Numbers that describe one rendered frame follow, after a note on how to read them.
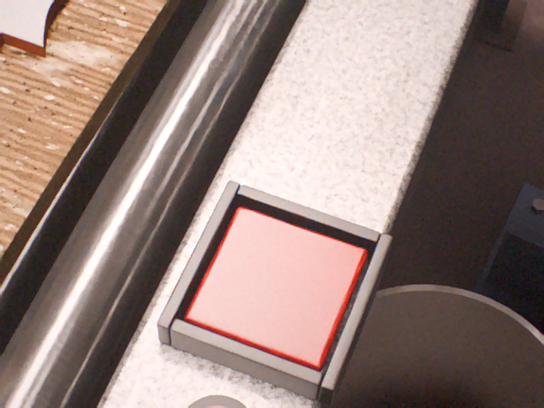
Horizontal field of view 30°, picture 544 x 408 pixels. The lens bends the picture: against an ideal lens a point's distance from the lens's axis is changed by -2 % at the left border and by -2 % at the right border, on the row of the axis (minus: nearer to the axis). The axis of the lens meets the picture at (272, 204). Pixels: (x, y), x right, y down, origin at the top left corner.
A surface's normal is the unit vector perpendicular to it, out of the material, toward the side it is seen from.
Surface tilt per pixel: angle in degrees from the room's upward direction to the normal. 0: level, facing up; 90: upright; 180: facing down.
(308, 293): 0
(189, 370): 0
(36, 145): 0
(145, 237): 41
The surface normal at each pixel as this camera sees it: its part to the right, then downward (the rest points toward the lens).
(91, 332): 0.63, -0.20
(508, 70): 0.04, -0.54
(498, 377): -0.69, 0.56
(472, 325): -0.42, 0.73
